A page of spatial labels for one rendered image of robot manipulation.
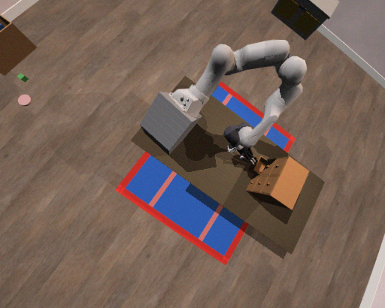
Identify brown wooden chest of drawers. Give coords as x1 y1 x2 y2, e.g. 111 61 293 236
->
253 156 309 210

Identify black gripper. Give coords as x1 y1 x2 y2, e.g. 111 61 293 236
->
237 147 256 165

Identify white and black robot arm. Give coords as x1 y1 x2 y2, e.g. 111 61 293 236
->
168 40 307 153

